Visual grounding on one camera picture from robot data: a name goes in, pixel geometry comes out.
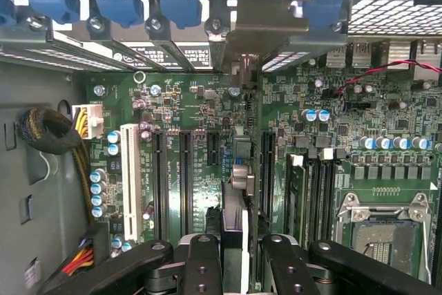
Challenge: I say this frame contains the installed RAM stick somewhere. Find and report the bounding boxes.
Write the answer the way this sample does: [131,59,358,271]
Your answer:
[287,154,308,240]

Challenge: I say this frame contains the CPU socket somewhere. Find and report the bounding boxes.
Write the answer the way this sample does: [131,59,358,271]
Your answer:
[334,191,436,284]

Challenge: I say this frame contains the long expansion slot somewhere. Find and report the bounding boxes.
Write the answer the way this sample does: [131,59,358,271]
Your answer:
[260,129,277,223]
[151,129,169,240]
[178,129,195,237]

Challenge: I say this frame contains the RAM slot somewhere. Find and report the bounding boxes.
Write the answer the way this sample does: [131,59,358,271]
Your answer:
[306,149,321,240]
[319,148,336,240]

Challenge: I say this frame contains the short expansion slot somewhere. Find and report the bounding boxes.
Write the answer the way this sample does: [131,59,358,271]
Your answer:
[206,131,221,167]

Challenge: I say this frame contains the open black PC case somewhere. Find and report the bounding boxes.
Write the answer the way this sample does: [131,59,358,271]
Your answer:
[0,0,442,78]

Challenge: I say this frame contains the black sleeved power cable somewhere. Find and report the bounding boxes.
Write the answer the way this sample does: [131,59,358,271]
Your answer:
[17,106,96,227]

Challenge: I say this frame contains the white power connector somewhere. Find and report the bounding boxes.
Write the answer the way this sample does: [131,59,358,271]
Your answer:
[71,103,105,140]

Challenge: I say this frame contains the CPU socket locking lever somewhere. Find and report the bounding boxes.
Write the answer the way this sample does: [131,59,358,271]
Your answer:
[425,201,434,284]

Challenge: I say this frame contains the red and black fan wire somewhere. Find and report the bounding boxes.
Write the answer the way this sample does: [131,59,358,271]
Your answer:
[334,59,442,97]

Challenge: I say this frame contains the green motherboard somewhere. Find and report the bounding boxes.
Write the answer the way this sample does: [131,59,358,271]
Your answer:
[79,41,442,295]

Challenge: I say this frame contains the white expansion slot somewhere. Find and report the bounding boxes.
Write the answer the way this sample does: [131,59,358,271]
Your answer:
[119,124,143,242]

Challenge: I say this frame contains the red yellow wire bundle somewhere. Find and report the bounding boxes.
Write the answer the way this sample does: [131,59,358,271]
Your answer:
[61,238,95,277]

